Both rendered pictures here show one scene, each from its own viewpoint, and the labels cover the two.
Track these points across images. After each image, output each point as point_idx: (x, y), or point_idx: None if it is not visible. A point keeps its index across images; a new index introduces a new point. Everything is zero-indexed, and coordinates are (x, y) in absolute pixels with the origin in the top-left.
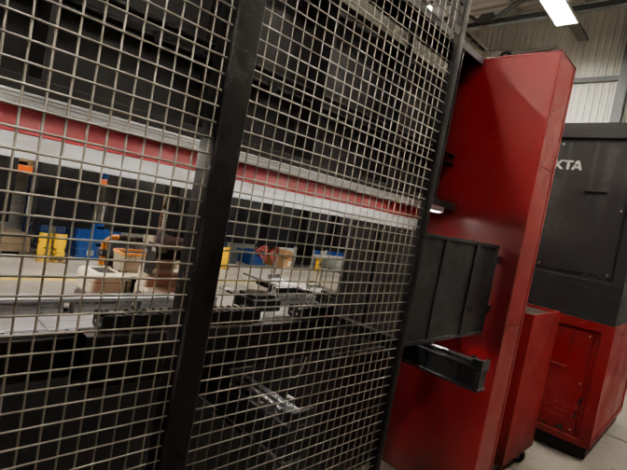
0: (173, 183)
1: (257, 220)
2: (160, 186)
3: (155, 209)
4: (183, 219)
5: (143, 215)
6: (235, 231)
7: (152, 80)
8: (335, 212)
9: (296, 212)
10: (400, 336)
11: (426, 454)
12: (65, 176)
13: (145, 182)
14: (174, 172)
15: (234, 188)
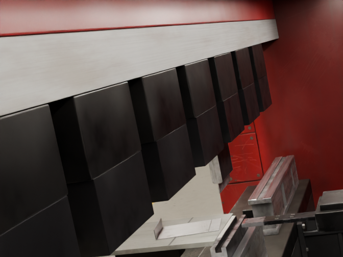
0: (58, 90)
1: (183, 114)
2: (43, 116)
3: (57, 197)
4: (106, 190)
5: (44, 238)
6: (171, 163)
7: None
8: (230, 44)
9: (206, 67)
10: None
11: None
12: None
13: (9, 119)
14: (50, 51)
15: (140, 53)
